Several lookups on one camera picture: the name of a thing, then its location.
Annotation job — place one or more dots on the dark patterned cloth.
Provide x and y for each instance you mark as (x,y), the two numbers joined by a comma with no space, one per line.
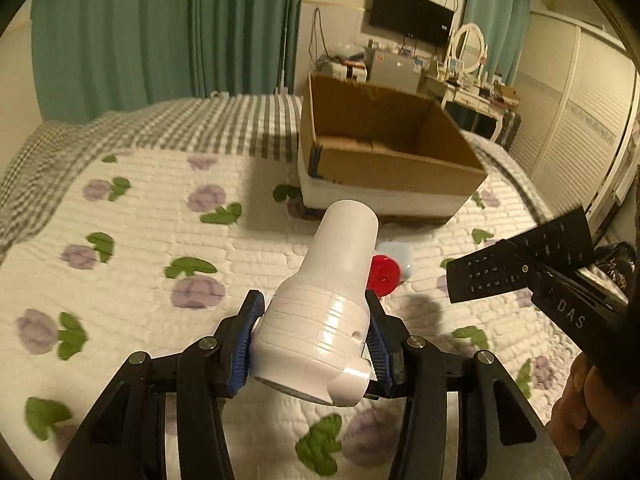
(617,267)

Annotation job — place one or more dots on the white floral quilt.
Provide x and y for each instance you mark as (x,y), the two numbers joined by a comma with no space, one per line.
(150,260)

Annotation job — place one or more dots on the grey checked blanket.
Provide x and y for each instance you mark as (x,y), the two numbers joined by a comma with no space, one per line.
(165,125)

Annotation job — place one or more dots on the person's right hand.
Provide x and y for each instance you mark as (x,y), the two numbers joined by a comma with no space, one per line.
(575,400)

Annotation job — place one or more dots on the white plastic hair dryer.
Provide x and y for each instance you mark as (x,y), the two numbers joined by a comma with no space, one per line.
(320,310)

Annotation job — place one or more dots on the white dressing table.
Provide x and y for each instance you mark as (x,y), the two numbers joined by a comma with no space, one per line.
(480,105)

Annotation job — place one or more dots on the black wall television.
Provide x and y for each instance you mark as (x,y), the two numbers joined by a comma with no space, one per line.
(410,14)

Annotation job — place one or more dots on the cardboard box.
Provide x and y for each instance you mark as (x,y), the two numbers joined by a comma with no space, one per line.
(400,160)

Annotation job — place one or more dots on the grey cabinet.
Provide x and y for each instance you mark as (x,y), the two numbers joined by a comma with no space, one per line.
(395,67)

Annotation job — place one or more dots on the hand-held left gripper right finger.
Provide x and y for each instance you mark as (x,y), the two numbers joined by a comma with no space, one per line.
(380,355)

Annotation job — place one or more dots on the white oval mirror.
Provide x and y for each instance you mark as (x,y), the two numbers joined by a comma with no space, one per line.
(469,46)

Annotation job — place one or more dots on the red lidded white bottle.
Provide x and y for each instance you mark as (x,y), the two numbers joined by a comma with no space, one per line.
(402,257)

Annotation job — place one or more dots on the black remote control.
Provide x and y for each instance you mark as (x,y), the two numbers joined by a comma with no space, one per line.
(480,272)

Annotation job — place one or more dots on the wide green curtain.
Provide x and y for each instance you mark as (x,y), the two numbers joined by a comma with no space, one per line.
(165,30)

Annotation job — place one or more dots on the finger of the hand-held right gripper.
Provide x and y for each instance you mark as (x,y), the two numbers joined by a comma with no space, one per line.
(565,272)

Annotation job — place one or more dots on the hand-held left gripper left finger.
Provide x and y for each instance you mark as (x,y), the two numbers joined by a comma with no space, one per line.
(244,352)

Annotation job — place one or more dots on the narrow green curtain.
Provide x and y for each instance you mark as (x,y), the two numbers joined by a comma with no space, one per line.
(500,20)

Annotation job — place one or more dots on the white sliding wardrobe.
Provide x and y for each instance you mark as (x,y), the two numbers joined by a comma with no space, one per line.
(575,110)

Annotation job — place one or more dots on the red round disc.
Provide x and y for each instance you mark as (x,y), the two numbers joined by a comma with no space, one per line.
(385,276)

